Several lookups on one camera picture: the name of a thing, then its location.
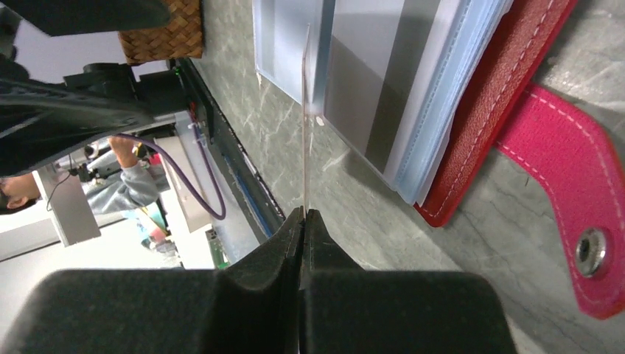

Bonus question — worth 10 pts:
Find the person in grey sweater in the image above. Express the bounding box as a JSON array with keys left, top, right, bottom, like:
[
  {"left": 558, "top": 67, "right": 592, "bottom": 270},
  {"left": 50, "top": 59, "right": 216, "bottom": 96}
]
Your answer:
[{"left": 1, "top": 136, "right": 170, "bottom": 215}]

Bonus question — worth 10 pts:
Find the woven wicker basket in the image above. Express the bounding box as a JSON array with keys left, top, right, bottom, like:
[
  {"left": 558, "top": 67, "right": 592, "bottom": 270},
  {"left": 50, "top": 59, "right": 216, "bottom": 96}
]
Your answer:
[{"left": 119, "top": 0, "right": 203, "bottom": 65}]

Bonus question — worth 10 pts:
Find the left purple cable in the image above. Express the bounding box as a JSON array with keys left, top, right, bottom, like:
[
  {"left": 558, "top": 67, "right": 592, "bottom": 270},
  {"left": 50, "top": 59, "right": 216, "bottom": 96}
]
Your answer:
[{"left": 114, "top": 134, "right": 228, "bottom": 221}]

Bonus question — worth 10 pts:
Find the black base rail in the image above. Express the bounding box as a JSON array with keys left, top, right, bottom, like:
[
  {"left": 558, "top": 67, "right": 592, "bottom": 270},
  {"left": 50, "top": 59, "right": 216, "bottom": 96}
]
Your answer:
[{"left": 170, "top": 58, "right": 285, "bottom": 243}]

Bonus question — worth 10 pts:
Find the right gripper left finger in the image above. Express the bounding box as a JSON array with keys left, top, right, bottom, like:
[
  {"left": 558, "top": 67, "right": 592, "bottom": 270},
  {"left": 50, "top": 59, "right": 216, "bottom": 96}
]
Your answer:
[{"left": 1, "top": 207, "right": 304, "bottom": 353}]

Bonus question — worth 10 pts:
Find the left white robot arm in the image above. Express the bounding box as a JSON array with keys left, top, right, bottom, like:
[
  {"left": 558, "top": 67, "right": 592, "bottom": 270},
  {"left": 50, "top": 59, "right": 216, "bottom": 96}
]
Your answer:
[{"left": 1, "top": 1, "right": 187, "bottom": 177}]

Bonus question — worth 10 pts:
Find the gold credit card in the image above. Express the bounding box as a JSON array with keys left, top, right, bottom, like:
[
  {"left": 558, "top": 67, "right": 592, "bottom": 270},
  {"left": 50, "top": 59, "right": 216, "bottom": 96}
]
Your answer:
[{"left": 301, "top": 24, "right": 310, "bottom": 220}]

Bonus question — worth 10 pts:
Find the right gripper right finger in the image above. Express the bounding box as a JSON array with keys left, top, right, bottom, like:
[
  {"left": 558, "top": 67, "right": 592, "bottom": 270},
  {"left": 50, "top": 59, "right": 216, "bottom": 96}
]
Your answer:
[{"left": 299, "top": 209, "right": 517, "bottom": 353}]

